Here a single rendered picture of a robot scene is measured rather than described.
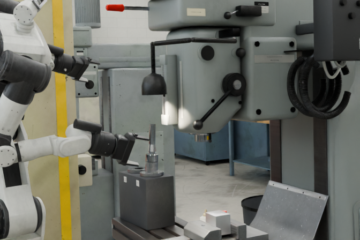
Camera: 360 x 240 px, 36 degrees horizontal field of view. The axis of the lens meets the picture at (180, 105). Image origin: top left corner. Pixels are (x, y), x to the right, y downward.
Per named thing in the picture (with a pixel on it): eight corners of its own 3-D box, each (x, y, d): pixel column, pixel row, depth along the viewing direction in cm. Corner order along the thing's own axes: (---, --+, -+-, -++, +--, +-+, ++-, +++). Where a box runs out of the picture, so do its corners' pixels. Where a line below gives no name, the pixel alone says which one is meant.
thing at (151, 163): (143, 170, 206) (143, 156, 205) (154, 169, 208) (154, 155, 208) (148, 172, 202) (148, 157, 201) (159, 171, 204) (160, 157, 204)
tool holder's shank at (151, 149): (146, 153, 205) (146, 124, 204) (154, 152, 207) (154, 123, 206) (149, 154, 202) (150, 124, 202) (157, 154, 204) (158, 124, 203)
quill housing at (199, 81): (192, 136, 158) (188, 24, 156) (162, 130, 176) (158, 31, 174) (247, 132, 166) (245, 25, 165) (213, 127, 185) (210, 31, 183)
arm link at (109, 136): (126, 169, 200) (96, 164, 194) (118, 158, 208) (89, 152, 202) (139, 139, 197) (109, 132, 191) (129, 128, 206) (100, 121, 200)
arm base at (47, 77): (-5, 87, 166) (10, 52, 165) (-13, 77, 177) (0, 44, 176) (41, 101, 174) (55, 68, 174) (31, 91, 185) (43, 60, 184)
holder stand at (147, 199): (147, 231, 197) (145, 175, 196) (119, 218, 216) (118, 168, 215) (175, 225, 204) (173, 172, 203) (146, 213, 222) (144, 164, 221)
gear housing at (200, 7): (181, 24, 153) (180, -13, 152) (146, 31, 175) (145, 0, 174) (278, 25, 168) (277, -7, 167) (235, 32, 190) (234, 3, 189)
